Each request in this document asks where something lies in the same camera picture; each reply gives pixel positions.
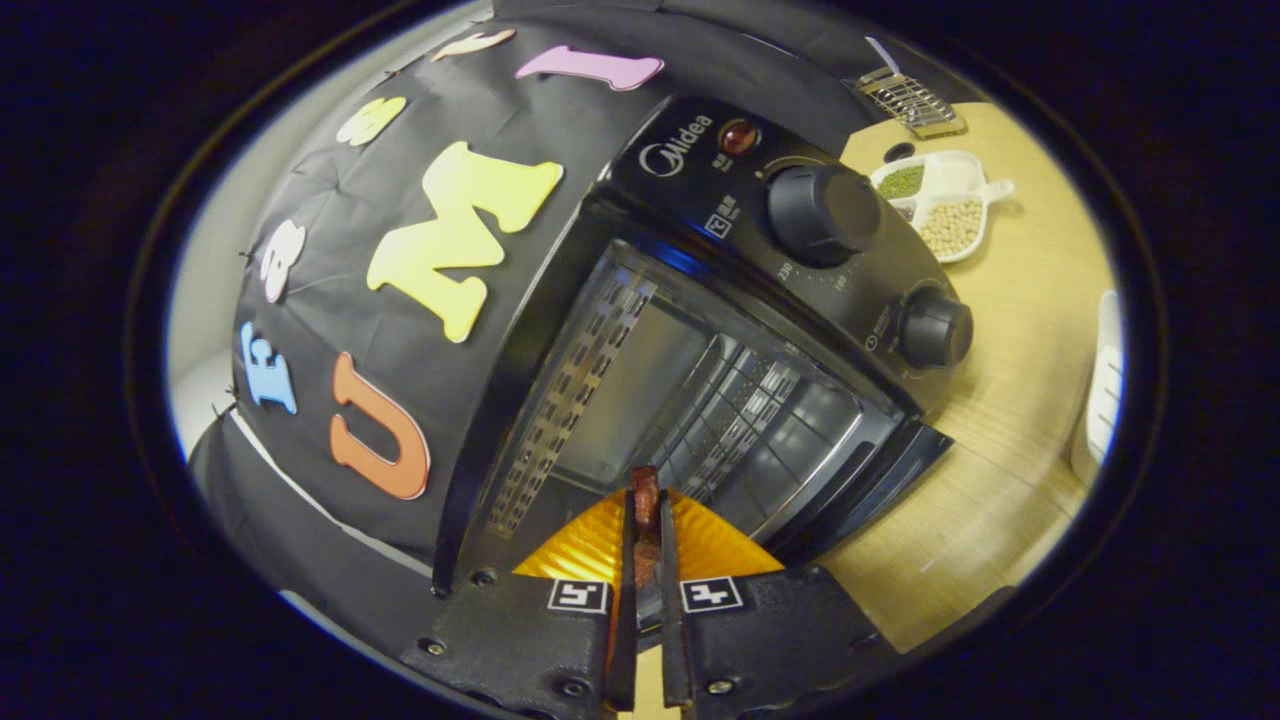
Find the metal mesh utensil holder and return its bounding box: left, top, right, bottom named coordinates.
left=855, top=65, right=969, bottom=141

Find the white rectangular plate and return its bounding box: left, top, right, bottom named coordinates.
left=1070, top=290, right=1126, bottom=488

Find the black toaster oven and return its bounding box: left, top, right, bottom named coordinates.
left=432, top=95, right=976, bottom=601

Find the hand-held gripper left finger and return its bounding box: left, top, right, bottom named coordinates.
left=400, top=487, right=641, bottom=717

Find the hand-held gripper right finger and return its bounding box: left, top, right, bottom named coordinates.
left=655, top=487, right=901, bottom=717

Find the white divided dish with beans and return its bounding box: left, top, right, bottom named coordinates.
left=870, top=150, right=1016, bottom=265

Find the brown meat piece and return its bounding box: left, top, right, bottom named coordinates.
left=630, top=466, right=663, bottom=589

